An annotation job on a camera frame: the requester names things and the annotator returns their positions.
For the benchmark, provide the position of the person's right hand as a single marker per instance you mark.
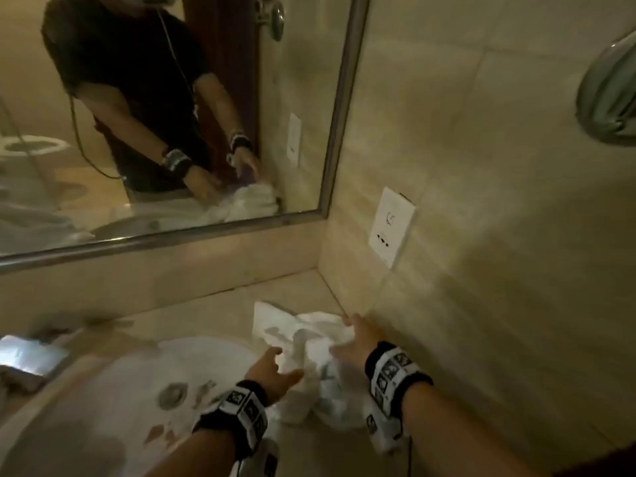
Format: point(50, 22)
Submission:
point(360, 342)

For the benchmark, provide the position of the metal framed wall mirror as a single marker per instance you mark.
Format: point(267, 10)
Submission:
point(278, 94)

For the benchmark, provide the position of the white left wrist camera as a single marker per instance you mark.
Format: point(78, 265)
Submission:
point(261, 462)

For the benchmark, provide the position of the black wristband white tags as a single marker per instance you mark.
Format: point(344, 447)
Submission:
point(392, 372)
point(238, 412)

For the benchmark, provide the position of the white wall socket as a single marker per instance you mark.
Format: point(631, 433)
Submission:
point(392, 228)

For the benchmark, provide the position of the person's left hand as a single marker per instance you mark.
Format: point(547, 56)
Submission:
point(271, 377)

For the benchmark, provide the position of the person's right forearm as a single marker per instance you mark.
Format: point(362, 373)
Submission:
point(447, 432)

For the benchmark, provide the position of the white patterned sink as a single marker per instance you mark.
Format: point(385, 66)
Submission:
point(124, 392)

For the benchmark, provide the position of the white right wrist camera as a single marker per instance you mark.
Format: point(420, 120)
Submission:
point(385, 432)

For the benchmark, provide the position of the person's left forearm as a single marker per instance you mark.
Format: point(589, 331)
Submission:
point(199, 457)

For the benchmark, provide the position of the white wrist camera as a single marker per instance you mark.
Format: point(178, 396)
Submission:
point(261, 462)
point(385, 432)

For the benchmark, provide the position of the black left wristband white tags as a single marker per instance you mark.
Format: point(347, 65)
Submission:
point(238, 412)

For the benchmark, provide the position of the chrome faucet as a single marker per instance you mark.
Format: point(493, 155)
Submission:
point(30, 360)

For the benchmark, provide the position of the black right wristband white tags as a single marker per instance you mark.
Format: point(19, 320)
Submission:
point(392, 372)

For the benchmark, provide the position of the round chrome vanity mirror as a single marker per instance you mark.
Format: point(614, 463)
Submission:
point(611, 94)

